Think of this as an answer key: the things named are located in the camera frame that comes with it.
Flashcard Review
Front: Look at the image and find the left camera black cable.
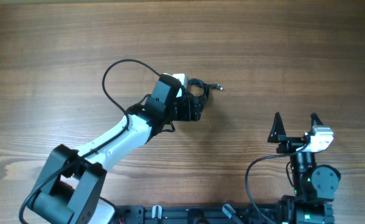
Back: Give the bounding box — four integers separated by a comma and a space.
18, 58, 162, 224

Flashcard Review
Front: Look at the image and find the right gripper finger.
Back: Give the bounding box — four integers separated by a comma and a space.
267, 112, 286, 143
310, 113, 323, 127

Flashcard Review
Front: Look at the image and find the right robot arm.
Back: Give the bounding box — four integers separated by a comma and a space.
267, 113, 341, 223

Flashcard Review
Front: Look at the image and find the thin black USB cable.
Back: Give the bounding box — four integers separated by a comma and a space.
187, 78, 223, 103

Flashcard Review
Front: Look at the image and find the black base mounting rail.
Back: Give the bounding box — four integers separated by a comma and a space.
107, 203, 335, 224

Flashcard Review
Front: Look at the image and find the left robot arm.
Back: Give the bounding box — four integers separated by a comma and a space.
21, 73, 209, 223

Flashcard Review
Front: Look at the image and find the right camera black cable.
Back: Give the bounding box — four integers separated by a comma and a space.
244, 143, 310, 224

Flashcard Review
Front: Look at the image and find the camera black cable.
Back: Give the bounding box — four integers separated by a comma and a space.
18, 58, 162, 224
244, 143, 310, 224

